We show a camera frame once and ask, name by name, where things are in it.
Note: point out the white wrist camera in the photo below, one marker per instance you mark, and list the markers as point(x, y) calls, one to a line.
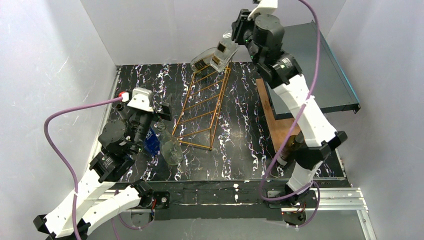
point(140, 99)
point(263, 7)

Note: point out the clear square bottle black cap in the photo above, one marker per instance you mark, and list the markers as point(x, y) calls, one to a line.
point(224, 51)

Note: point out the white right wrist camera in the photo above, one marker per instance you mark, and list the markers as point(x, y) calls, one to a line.
point(263, 7)

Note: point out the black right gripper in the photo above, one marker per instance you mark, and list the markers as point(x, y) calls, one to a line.
point(237, 29)

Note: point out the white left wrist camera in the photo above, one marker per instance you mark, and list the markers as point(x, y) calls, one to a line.
point(140, 99)

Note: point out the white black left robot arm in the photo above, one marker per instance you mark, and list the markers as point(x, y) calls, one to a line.
point(81, 212)

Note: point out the blue glass bottle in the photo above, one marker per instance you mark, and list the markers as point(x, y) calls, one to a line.
point(151, 143)

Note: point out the aluminium frame rail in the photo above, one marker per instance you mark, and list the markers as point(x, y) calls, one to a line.
point(328, 199)

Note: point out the dark olive bottle at left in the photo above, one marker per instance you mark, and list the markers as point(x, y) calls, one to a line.
point(122, 111)

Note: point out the dark green wine bottle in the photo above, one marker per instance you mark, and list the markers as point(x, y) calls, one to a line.
point(294, 143)

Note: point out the clear pear-shaped glass bottle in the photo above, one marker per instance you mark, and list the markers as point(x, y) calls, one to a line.
point(170, 147)

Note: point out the gold wire wine rack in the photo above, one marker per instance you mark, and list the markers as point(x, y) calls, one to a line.
point(197, 122)

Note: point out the dark teal network switch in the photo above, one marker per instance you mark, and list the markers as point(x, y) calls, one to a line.
point(332, 92)

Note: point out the clear bottle with dark label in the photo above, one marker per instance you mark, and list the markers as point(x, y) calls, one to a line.
point(202, 60)

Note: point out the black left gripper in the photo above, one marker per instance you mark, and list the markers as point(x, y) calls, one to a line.
point(158, 112)

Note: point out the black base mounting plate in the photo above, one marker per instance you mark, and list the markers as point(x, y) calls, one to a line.
point(221, 200)

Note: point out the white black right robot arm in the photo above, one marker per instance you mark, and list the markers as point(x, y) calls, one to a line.
point(262, 34)

